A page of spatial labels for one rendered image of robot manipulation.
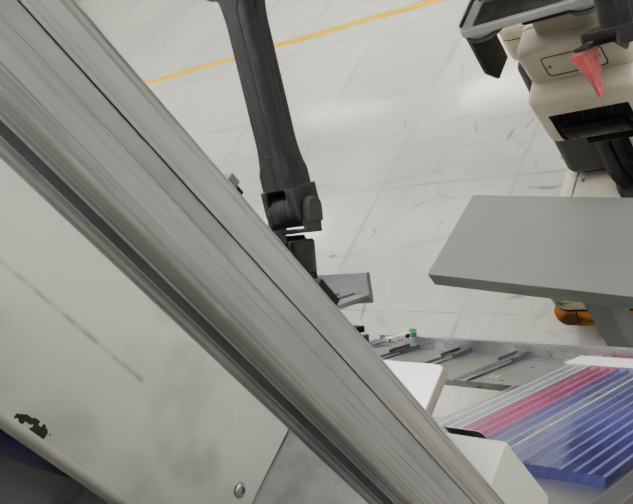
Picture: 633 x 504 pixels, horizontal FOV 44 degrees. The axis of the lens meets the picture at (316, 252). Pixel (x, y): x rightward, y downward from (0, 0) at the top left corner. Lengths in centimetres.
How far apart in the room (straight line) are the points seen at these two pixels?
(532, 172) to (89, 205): 262
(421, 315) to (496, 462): 216
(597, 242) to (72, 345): 133
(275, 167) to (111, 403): 81
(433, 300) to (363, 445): 228
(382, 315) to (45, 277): 232
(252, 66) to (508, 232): 78
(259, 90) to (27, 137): 95
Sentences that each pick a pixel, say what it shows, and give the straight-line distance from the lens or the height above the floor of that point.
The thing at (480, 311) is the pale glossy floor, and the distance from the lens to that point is 250.
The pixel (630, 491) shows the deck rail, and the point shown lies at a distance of 74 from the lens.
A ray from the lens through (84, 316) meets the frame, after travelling 42.
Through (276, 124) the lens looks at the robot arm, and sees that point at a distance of 120.
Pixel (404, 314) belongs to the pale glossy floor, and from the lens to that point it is 264.
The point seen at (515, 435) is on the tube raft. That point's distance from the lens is 89.
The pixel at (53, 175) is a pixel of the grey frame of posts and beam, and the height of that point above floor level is 165.
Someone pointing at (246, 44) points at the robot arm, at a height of 134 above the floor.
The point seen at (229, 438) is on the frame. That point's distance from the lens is 49.
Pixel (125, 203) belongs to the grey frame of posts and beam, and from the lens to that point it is 26.
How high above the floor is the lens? 174
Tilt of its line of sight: 34 degrees down
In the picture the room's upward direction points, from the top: 40 degrees counter-clockwise
